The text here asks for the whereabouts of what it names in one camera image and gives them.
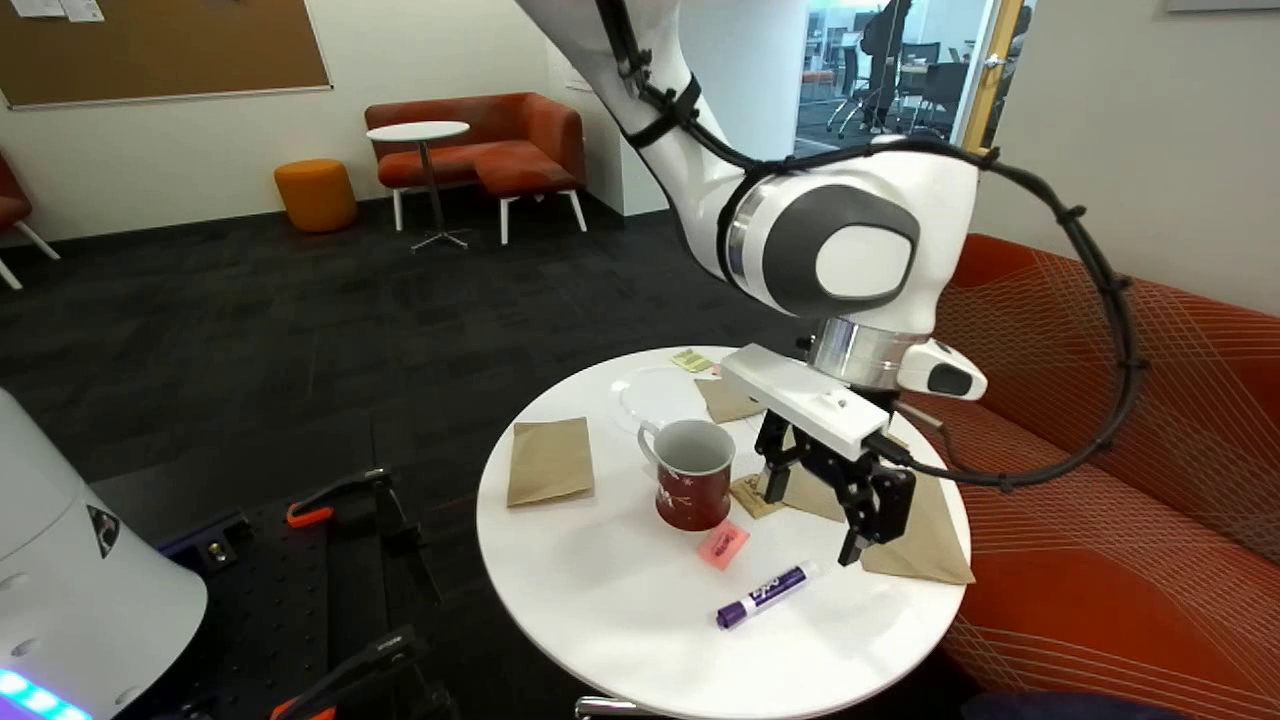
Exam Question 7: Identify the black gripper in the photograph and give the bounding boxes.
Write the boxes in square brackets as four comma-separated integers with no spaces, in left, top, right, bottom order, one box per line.
[753,409,924,571]

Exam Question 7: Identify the purple marker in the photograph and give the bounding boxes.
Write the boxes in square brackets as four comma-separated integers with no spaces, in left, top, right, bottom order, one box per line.
[711,560,813,632]

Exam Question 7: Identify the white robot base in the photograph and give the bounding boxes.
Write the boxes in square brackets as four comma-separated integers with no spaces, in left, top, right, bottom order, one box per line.
[0,389,214,720]

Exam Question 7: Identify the red mug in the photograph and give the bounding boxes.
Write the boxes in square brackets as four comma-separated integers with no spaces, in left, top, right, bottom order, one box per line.
[637,414,739,537]

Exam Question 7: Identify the small brown sugar packet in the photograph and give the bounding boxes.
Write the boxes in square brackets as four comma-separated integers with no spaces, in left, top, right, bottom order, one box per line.
[727,470,792,522]

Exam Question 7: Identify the white round table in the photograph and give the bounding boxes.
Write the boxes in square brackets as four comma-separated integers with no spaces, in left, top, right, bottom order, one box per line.
[473,342,974,720]

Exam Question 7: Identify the orange corner sofa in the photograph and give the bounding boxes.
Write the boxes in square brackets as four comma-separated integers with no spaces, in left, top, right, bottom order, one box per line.
[860,231,1280,720]

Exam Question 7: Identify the small orange lounge sofa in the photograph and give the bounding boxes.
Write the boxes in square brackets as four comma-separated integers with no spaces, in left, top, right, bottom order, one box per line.
[359,89,594,250]

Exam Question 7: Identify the black orange clamp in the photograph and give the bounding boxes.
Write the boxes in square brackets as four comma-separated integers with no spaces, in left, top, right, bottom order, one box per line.
[263,629,432,720]
[279,463,406,537]

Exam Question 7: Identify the black robot cart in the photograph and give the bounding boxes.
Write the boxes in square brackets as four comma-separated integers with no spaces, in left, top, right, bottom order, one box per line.
[94,463,466,720]

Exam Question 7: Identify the small white side table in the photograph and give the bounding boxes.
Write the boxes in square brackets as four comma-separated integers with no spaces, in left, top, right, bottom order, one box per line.
[363,115,477,254]

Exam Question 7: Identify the orange round ottoman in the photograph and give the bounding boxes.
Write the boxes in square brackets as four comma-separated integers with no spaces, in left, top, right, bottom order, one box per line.
[273,157,359,239]

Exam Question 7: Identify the black power strip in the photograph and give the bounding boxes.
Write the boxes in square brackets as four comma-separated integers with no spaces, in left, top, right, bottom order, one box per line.
[155,516,263,571]

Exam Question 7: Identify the brown cork board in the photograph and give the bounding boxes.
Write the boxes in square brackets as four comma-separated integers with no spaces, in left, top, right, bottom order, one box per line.
[0,0,332,113]

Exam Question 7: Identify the red chair with white legs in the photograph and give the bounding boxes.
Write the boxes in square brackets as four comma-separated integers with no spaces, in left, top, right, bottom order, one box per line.
[0,153,65,296]

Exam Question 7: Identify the white pinned papers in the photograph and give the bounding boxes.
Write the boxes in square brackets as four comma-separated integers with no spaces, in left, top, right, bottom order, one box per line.
[7,0,107,23]

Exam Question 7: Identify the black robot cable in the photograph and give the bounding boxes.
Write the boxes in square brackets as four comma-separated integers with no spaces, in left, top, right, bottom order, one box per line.
[594,0,1149,497]

